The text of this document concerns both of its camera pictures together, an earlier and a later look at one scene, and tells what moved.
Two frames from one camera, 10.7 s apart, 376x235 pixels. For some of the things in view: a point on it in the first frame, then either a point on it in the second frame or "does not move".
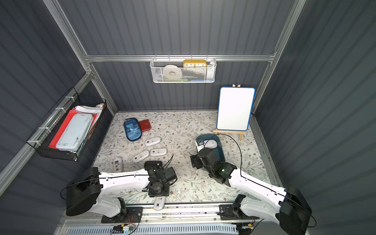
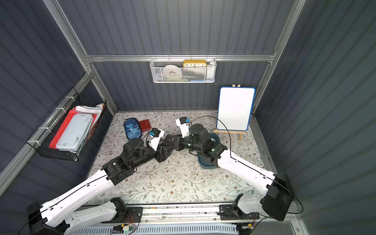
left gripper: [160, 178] -> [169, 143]
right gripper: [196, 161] -> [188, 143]
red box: [145, 125] does not move
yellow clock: [194, 63] does not move
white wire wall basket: [183, 70] does not move
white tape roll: [172, 72] does not move
